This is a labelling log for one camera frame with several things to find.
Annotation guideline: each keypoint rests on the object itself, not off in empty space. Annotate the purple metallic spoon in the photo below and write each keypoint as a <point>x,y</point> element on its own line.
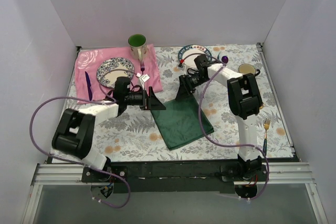
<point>225,59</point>

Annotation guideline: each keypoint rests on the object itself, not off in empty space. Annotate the floral patterned tablecloth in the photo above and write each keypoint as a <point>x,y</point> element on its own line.
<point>133,136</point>

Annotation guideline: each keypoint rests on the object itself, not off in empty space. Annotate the green interior ceramic mug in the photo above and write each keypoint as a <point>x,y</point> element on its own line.
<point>138,46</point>

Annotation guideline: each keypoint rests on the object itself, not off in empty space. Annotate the dark green cloth napkin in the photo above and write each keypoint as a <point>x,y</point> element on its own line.
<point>180,123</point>

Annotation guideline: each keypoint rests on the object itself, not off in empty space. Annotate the blue floral patterned plate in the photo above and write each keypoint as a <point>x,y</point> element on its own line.
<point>108,72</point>

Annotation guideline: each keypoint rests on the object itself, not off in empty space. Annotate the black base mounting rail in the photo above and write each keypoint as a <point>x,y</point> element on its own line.
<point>171,176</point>

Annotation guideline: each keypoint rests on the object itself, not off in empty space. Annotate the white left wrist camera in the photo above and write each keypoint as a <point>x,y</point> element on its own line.
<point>142,79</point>

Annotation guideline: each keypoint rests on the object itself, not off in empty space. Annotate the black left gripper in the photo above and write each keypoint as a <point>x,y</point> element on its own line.
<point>146,98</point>

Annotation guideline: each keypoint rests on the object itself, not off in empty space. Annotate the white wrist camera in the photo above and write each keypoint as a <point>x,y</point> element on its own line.
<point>181,65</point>
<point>142,79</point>

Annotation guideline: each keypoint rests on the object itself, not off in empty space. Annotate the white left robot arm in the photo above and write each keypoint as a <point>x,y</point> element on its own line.
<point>74,133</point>

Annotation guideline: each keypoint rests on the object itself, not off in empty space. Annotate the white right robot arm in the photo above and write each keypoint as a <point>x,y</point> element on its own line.
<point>244,101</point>

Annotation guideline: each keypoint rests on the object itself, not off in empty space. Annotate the purple blue knife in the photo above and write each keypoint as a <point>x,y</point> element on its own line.
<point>88,85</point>

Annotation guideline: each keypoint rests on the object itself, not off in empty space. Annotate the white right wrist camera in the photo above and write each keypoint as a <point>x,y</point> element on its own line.
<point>181,65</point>

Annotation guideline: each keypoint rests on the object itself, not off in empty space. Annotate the gold fork teal handle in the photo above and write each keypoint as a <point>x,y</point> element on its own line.
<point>266,128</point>

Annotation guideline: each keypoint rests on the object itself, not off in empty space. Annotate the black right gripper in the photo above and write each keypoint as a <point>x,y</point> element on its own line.
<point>185,82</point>

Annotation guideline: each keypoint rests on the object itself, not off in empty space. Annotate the cream enamel mug black handle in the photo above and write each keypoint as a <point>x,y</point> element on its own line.
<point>247,68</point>

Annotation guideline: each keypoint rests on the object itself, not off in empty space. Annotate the white plate blue lettered rim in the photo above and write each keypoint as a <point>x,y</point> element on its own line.
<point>190,52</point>

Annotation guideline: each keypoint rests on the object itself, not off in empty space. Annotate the purple metallic fork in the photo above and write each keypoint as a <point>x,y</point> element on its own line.
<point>142,67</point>

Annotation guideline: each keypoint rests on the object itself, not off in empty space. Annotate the silver aluminium frame rail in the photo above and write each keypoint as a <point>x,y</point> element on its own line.
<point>58,174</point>

